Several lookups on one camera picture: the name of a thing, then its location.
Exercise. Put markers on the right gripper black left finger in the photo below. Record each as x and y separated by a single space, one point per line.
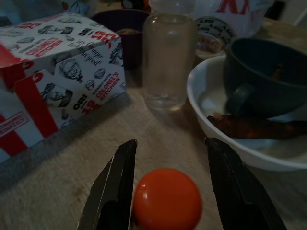
112 191

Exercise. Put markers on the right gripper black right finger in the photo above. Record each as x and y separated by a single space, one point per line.
235 191

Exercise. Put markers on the orange cap clear bottle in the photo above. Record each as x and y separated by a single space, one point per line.
165 198

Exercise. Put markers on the white bowl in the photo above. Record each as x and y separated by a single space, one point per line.
239 153

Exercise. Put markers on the brown fried food piece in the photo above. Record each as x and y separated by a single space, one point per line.
251 127

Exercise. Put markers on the dark blue cup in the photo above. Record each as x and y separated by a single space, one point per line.
259 72

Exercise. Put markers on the red white printed cardboard box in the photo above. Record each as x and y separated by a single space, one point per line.
60 72

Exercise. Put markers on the empty clear bottle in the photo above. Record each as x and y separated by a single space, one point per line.
168 60

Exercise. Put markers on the purple cup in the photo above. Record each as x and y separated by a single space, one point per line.
130 48

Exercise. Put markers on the printed paper tub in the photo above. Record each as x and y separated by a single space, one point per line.
213 33

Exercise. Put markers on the white red print plastic bag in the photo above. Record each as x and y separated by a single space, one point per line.
239 19

